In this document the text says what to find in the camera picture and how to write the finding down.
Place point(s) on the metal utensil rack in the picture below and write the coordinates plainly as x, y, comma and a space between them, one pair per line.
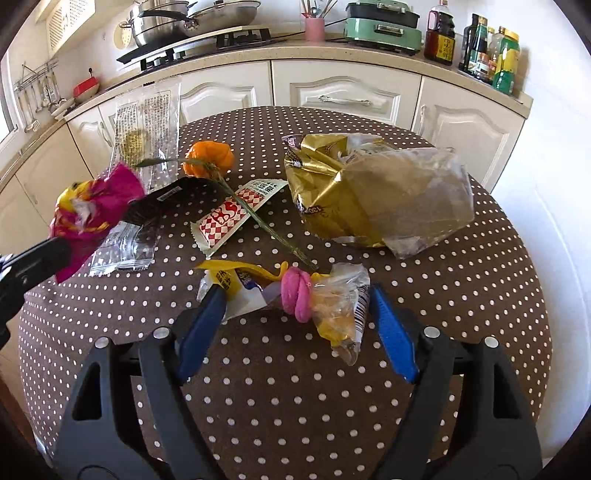
34, 76

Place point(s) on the translucent plastic bag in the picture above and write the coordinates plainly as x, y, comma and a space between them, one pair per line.
415, 203

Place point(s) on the clear printed wrapper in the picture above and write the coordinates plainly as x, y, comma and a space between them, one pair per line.
143, 115

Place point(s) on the red white checkered sachet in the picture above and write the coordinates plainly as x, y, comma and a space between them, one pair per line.
231, 214

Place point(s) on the row of cream base cabinets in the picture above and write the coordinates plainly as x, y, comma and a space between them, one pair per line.
332, 92

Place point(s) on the dark glass oil bottle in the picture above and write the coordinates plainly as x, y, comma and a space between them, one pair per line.
475, 44

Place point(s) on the dark rimmed bowl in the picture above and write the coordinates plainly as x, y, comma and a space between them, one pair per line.
67, 107

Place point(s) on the cream lattice door cabinet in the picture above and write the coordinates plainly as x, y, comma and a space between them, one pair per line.
69, 23

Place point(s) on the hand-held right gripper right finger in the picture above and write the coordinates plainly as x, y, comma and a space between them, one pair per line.
392, 332

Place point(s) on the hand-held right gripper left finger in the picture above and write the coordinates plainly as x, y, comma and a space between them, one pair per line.
203, 327

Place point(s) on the yellow white wrapper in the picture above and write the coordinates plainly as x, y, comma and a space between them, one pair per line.
244, 295

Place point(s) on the black wrapper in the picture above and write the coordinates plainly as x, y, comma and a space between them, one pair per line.
184, 194

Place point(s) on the magenta yellow wrapper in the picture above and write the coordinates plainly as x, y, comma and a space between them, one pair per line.
101, 203

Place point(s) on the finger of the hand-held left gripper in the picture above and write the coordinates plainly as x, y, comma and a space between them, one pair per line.
41, 261

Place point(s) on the gold foil snack bag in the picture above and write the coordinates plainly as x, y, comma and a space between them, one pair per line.
332, 194

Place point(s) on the black gas hob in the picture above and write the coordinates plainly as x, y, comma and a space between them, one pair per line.
198, 46

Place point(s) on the green electric cooker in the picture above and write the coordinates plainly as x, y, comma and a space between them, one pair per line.
383, 27

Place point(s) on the bundle of chopsticks and spoons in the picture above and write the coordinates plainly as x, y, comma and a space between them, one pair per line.
316, 8

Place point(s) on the pink utensil cup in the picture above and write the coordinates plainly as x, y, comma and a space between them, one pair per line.
314, 28

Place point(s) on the small clear wrapper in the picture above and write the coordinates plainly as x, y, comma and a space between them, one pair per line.
124, 251

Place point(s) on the green bottle with yellow cap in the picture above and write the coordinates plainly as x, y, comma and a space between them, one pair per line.
506, 64

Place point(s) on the brown polka dot tablecloth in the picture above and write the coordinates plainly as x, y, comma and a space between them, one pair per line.
286, 406

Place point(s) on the stainless steel steamer pot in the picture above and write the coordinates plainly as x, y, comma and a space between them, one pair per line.
157, 27

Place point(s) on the red box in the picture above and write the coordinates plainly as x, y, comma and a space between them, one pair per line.
87, 88

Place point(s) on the dark soy sauce bottle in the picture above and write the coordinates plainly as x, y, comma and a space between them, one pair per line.
439, 39

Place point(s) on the clear wrapper with yellow print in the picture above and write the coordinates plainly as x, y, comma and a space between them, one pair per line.
341, 314

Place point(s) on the pink rubber balloon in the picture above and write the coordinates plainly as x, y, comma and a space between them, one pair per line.
298, 297

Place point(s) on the cream round steamer tray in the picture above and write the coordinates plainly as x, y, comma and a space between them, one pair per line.
124, 37

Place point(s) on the steel frying pan with lid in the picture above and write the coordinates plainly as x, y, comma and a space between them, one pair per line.
221, 16

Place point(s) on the set of metal kitchen utensils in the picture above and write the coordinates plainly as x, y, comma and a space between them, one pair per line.
41, 106

